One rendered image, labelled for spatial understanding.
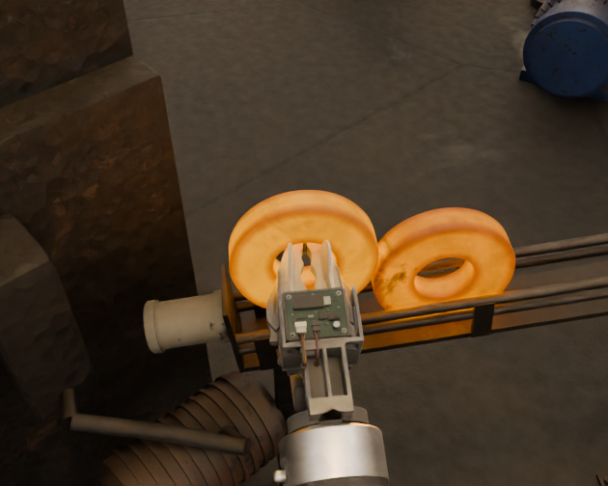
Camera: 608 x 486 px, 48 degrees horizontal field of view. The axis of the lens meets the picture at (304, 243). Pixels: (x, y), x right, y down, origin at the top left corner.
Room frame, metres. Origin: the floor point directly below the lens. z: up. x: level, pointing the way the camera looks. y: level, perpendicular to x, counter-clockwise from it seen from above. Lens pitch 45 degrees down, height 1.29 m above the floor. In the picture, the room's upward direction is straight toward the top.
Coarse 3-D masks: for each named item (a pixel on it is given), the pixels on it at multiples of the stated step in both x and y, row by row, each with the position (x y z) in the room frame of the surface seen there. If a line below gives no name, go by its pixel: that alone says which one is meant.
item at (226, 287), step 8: (224, 264) 0.52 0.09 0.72; (224, 272) 0.51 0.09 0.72; (224, 280) 0.50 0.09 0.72; (224, 288) 0.49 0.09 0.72; (232, 288) 0.52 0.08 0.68; (224, 296) 0.48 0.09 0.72; (232, 296) 0.51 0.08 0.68; (224, 304) 0.47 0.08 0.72; (232, 304) 0.50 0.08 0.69; (224, 312) 0.46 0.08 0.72; (232, 312) 0.48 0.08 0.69; (224, 320) 0.45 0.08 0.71; (232, 320) 0.47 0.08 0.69; (240, 320) 0.52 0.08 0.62; (232, 328) 0.45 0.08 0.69; (240, 328) 0.51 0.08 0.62; (232, 336) 0.45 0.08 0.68; (232, 344) 0.45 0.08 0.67; (240, 360) 0.45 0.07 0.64; (240, 368) 0.45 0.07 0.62
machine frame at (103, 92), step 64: (0, 0) 0.63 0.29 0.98; (64, 0) 0.67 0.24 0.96; (0, 64) 0.62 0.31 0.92; (64, 64) 0.66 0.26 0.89; (128, 64) 0.69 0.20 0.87; (0, 128) 0.57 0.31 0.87; (64, 128) 0.59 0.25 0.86; (128, 128) 0.64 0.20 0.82; (0, 192) 0.54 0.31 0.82; (64, 192) 0.58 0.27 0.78; (128, 192) 0.63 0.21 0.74; (64, 256) 0.56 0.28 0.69; (128, 256) 0.61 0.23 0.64; (128, 320) 0.60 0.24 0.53; (0, 384) 0.48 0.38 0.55; (128, 384) 0.58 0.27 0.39; (192, 384) 0.65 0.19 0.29; (0, 448) 0.45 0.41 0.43; (64, 448) 0.50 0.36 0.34
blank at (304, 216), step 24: (288, 192) 0.52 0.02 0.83; (312, 192) 0.51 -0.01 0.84; (264, 216) 0.49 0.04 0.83; (288, 216) 0.49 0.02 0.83; (312, 216) 0.49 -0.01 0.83; (336, 216) 0.49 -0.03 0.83; (360, 216) 0.51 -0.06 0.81; (240, 240) 0.48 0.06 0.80; (264, 240) 0.48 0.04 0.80; (288, 240) 0.48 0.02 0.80; (312, 240) 0.49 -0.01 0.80; (336, 240) 0.49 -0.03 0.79; (360, 240) 0.49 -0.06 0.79; (240, 264) 0.48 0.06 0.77; (264, 264) 0.48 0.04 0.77; (360, 264) 0.49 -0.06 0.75; (240, 288) 0.48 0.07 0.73; (264, 288) 0.48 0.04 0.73; (312, 288) 0.49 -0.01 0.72; (360, 288) 0.49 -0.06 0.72
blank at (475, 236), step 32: (416, 224) 0.51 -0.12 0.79; (448, 224) 0.51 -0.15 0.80; (480, 224) 0.51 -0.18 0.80; (384, 256) 0.50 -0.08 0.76; (416, 256) 0.50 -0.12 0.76; (448, 256) 0.50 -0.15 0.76; (480, 256) 0.50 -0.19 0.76; (512, 256) 0.51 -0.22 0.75; (384, 288) 0.49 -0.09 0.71; (416, 288) 0.50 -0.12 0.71; (448, 288) 0.51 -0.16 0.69; (480, 288) 0.50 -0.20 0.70
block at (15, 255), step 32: (0, 224) 0.51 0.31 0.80; (0, 256) 0.46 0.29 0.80; (32, 256) 0.46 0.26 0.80; (0, 288) 0.42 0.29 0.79; (32, 288) 0.44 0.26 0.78; (0, 320) 0.41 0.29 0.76; (32, 320) 0.43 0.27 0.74; (64, 320) 0.45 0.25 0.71; (0, 352) 0.43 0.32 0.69; (32, 352) 0.42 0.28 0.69; (64, 352) 0.44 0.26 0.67; (32, 384) 0.41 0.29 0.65; (64, 384) 0.43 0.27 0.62; (96, 384) 0.46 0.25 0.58
